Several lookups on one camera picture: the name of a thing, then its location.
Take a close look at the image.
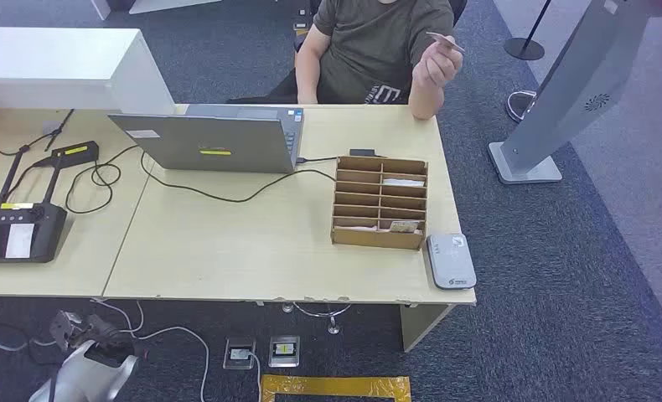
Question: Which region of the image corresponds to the silver floor socket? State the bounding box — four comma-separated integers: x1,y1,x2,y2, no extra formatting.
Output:
222,337,257,371
268,335,301,369

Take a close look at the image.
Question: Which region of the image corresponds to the black power adapter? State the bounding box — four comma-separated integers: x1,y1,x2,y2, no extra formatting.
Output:
50,140,100,167

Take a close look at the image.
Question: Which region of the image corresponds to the grey laptop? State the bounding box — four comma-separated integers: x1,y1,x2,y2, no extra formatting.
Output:
107,103,305,175

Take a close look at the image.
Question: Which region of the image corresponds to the black stanchion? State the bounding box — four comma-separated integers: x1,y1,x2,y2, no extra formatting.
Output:
503,0,554,61

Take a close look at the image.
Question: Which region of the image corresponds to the chrome footrest ring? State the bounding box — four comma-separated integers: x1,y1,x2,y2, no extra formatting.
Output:
282,301,353,336

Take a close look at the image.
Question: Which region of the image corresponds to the black remote controller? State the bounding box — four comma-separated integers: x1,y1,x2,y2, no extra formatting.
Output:
0,145,69,265

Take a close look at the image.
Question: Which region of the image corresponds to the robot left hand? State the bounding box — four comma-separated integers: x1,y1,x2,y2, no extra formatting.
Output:
49,310,137,359

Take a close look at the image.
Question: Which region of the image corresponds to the grey kiosk stand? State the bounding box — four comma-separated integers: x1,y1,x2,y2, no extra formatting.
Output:
487,0,662,186

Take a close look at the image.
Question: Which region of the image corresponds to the white floor cable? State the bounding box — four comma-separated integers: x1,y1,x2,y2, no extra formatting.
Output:
89,298,213,402

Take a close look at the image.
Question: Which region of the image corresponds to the white counter block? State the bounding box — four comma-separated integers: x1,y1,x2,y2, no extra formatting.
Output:
0,26,177,116

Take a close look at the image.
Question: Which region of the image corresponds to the white panel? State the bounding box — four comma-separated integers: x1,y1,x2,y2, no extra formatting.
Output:
89,0,224,21

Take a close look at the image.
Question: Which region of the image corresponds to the thin black stand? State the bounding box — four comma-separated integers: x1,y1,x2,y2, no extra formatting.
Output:
43,108,75,152

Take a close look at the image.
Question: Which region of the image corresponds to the grey card reader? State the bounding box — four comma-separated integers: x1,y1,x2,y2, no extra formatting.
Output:
425,233,478,291

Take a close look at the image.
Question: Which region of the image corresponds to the person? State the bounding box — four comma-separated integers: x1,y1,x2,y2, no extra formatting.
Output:
228,0,468,121

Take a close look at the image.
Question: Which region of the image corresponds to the cardboard card organizer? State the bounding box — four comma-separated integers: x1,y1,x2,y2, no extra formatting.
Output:
330,155,429,251

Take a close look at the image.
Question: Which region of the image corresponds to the ID card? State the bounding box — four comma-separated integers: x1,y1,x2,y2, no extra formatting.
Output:
426,31,467,54

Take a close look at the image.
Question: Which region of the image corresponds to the person's left hand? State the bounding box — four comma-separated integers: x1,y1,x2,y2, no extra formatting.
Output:
411,37,464,90

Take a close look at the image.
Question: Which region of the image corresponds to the yellow floor tape frame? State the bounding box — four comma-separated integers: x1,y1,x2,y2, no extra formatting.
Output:
260,374,412,402

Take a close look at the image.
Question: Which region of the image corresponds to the black power cable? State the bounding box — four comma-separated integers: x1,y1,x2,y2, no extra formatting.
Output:
64,145,338,215

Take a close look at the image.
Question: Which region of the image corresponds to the white socket cable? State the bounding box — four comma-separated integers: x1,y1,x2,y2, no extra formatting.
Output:
246,350,263,402

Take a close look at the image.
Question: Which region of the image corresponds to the wooden desk side panel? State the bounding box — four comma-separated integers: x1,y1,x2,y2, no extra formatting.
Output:
400,303,454,353

